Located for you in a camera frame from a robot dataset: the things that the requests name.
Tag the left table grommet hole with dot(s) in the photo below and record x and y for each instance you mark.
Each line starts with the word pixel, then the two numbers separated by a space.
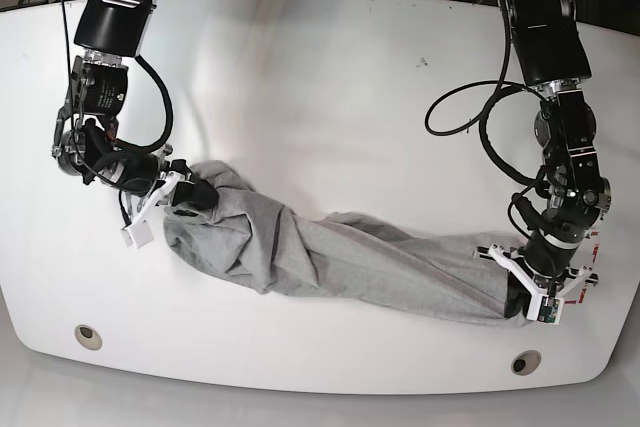
pixel 88 337

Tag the grey t-shirt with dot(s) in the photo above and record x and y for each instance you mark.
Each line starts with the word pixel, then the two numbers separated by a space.
pixel 254 241

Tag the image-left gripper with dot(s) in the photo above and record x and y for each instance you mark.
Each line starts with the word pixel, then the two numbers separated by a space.
pixel 170 183

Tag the table grommet hole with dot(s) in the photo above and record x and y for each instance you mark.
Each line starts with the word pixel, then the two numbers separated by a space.
pixel 88 337
pixel 526 363

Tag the red tape rectangle marking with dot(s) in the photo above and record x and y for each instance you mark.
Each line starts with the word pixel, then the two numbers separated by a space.
pixel 590 267

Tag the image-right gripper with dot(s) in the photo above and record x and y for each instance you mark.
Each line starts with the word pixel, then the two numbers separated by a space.
pixel 518 294

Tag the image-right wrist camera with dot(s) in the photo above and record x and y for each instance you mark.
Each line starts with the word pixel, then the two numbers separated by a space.
pixel 545 309

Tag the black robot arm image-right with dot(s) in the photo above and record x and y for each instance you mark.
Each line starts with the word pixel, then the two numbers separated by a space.
pixel 566 199

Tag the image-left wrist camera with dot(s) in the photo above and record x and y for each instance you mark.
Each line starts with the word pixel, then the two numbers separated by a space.
pixel 137 234

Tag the right table grommet hole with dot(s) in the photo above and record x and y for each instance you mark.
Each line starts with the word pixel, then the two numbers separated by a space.
pixel 526 363

